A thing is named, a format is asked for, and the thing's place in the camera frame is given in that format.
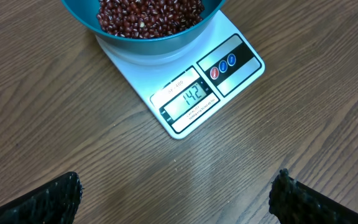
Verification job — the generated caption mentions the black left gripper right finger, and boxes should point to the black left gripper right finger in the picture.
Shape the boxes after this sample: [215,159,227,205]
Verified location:
[268,169,358,224]

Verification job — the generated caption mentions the white digital kitchen scale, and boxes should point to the white digital kitchen scale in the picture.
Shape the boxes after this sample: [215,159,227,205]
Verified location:
[98,11,265,139]

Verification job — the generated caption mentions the red beans in bowl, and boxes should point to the red beans in bowl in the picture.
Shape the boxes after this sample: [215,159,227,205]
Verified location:
[96,0,205,39]

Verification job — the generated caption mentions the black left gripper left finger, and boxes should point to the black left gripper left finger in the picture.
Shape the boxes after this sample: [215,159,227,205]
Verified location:
[0,172,83,224]

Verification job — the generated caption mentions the teal blue bowl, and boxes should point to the teal blue bowl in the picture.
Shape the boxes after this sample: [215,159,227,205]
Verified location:
[62,0,225,55]

